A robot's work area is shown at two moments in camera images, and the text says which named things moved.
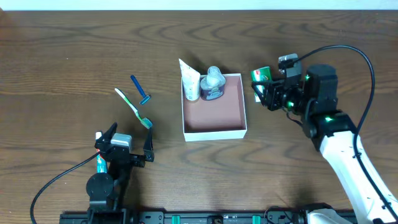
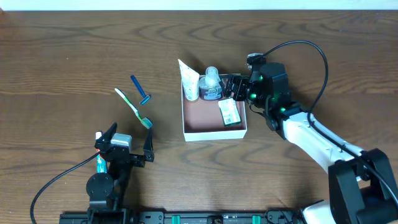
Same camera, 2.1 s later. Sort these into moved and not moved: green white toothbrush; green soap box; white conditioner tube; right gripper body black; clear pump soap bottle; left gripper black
Moved: green soap box; right gripper body black
Not moved: green white toothbrush; white conditioner tube; left gripper black; clear pump soap bottle
